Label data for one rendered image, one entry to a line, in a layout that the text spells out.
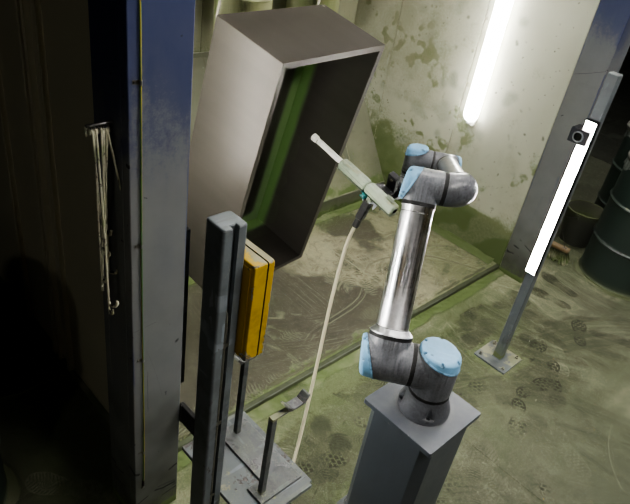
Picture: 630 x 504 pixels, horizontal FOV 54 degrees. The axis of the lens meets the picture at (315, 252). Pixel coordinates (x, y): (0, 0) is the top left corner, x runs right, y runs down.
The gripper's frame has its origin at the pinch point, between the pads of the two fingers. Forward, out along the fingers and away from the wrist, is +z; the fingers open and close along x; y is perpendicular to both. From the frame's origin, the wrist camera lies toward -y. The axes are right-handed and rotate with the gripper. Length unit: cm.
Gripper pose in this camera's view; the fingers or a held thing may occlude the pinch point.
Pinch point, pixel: (368, 197)
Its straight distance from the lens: 249.8
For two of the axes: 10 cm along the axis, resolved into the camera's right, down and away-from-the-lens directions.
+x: -6.6, -6.8, 3.2
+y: -3.8, 6.7, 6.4
